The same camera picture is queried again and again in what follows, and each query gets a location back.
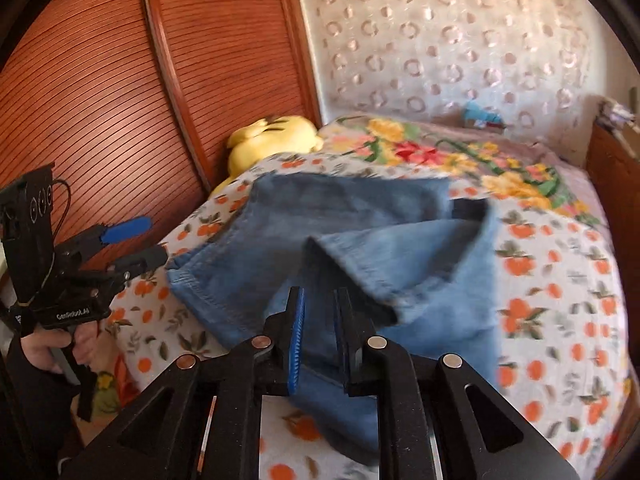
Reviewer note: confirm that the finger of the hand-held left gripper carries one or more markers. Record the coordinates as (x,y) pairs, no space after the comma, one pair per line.
(125,227)
(145,259)

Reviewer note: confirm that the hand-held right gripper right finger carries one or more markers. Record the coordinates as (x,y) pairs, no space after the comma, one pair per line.
(345,340)

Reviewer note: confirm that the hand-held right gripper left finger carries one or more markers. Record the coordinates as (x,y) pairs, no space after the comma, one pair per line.
(297,345)

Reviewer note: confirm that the blue denim pants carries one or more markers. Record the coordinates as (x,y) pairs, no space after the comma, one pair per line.
(350,220)

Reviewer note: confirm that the person's left forearm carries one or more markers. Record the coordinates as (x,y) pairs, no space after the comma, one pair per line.
(30,410)

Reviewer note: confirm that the person's left hand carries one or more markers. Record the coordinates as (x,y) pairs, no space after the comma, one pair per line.
(40,347)

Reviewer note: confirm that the wooden slatted wardrobe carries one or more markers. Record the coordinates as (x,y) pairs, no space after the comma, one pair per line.
(125,85)

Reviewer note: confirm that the yellow plush toy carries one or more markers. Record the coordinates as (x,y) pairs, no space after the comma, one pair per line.
(270,140)

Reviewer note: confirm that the orange fruit print bed sheet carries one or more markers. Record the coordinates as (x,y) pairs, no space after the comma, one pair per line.
(550,285)

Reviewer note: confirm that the pink floral blanket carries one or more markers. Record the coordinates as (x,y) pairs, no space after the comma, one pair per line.
(450,155)

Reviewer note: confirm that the teal packet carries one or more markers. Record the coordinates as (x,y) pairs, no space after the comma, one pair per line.
(480,114)

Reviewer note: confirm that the long wooden cabinet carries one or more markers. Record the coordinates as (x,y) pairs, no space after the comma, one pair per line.
(615,185)

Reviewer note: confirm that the circle pattern sheer curtain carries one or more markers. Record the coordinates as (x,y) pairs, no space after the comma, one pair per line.
(450,35)

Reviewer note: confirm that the stack of papers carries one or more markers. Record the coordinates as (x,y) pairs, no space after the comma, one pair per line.
(617,110)

